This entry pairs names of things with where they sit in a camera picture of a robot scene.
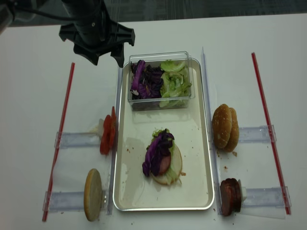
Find left red rod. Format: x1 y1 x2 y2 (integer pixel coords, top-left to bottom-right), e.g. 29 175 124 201
42 62 75 222

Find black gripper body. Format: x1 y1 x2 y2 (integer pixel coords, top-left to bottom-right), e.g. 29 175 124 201
59 14 135 58

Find dark meat patties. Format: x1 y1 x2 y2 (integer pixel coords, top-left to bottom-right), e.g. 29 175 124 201
220 178 242 217

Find right red rod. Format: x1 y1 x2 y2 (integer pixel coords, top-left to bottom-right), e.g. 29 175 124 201
251 52 292 215

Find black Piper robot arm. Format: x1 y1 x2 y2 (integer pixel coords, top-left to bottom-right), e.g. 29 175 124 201
0 0 135 68

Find red tomato slices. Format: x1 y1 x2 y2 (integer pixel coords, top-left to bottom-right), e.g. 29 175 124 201
100 106 117 155

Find metal serving tray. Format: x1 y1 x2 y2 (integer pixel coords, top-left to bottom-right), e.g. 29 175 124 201
113 58 214 211

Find front sesame bun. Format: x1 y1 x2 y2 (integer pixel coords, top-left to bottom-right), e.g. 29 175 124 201
212 104 232 149

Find white pusher block tomato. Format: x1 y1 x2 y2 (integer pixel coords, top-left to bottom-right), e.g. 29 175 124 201
89 118 104 138

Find green lettuce in container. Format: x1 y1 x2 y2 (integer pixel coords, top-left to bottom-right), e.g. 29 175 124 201
159 60 192 109

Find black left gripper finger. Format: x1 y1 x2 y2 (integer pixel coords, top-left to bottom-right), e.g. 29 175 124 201
86 54 99 66

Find pink meat slice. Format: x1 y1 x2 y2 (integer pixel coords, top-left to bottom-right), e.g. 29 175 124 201
151 155 171 176

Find rear sesame bun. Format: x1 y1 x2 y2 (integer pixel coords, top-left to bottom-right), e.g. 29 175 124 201
224 107 239 152

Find white pusher block patties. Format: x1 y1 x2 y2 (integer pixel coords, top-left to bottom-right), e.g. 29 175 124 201
238 179 247 202

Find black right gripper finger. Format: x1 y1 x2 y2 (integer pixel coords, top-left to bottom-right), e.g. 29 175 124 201
111 45 124 68

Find clear rail behind buns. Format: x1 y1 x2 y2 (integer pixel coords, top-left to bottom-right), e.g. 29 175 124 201
238 125 276 143

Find left bun half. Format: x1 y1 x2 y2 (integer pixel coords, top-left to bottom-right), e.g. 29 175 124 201
83 168 103 222

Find bottom bun on tray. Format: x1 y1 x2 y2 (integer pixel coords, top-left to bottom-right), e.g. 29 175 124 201
151 144 183 185

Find purple cabbage in container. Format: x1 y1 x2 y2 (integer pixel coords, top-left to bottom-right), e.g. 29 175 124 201
130 60 164 100

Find clear plastic salad container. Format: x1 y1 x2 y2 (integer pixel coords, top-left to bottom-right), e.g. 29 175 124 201
128 51 194 111

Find purple cabbage piece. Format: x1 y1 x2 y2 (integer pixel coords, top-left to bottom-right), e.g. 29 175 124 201
142 128 175 177

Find clear rail behind patties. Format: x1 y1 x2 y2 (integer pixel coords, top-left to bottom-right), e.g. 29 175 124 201
242 187 292 207

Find green lettuce on bun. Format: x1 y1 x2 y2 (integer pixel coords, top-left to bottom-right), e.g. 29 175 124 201
148 128 183 185

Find clear rail near bun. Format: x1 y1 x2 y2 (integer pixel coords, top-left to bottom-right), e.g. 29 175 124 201
43 192 84 212

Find clear rail near tomato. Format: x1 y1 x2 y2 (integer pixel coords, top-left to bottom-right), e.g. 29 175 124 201
54 132 101 149

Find right clear long rail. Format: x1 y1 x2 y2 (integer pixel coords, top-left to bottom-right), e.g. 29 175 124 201
201 47 222 215

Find red rod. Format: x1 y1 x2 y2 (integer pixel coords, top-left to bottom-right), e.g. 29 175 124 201
251 52 292 215
42 62 75 222

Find sesame bun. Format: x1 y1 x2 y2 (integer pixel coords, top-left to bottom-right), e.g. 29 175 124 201
212 104 232 149
224 107 239 152

